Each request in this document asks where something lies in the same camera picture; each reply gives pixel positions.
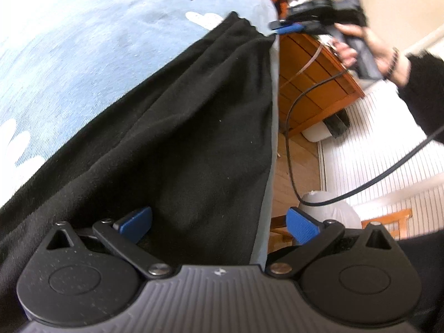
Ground person's right hand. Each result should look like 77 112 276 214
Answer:
333 22 398 77

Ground wooden nightstand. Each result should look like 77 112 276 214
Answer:
277 0 366 137

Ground beaded bracelet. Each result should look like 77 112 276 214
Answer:
383 47 400 81

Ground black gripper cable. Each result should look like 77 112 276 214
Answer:
285 67 444 205

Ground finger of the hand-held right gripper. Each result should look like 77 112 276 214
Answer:
268 20 299 30
277 23 313 36

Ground person's right forearm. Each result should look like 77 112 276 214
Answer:
388 50 444 141

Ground white ribbed panel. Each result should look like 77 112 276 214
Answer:
317 87 444 216

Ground wooden stool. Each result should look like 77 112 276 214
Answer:
270 208 413 250

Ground black pants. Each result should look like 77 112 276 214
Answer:
0 11 276 333

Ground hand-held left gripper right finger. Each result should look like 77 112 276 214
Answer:
266 207 395 279

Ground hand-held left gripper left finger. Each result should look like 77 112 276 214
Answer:
44 206 172 279

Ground blue floral bed sheet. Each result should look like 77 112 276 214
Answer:
0 0 281 268

